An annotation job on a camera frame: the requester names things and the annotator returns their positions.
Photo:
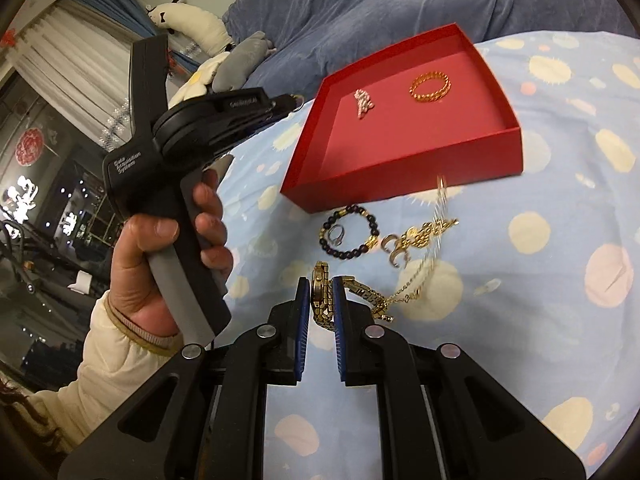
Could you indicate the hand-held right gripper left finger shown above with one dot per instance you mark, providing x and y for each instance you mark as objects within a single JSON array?
[{"x": 301, "y": 332}]

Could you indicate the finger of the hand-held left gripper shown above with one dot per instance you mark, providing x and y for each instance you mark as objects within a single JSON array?
[{"x": 250, "y": 110}]

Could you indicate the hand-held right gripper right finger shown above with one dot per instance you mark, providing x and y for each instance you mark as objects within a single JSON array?
[{"x": 340, "y": 332}]

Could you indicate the gold watch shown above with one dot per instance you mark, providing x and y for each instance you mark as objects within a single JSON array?
[{"x": 320, "y": 285}]

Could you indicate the red cardboard box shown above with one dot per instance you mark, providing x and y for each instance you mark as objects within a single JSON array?
[{"x": 450, "y": 160}]

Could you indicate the person's left forearm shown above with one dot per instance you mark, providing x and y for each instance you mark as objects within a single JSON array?
[{"x": 95, "y": 370}]

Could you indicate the person's left hand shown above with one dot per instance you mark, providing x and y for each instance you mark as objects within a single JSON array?
[{"x": 135, "y": 280}]

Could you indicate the grey plush toy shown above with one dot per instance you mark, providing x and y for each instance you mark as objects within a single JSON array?
[{"x": 240, "y": 60}]

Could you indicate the cream flower plush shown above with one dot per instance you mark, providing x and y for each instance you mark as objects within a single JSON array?
[{"x": 200, "y": 77}]

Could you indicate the white plush toy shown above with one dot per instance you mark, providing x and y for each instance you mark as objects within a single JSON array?
[{"x": 195, "y": 22}]

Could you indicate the pearl brooch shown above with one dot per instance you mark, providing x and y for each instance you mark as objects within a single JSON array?
[{"x": 363, "y": 103}]

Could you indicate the red flower window decal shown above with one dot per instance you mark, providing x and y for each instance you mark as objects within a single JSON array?
[{"x": 29, "y": 147}]

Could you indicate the white sheer curtain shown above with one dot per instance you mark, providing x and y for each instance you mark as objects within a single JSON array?
[{"x": 65, "y": 60}]

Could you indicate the blue covered sofa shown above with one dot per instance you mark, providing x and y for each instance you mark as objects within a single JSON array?
[{"x": 375, "y": 5}]

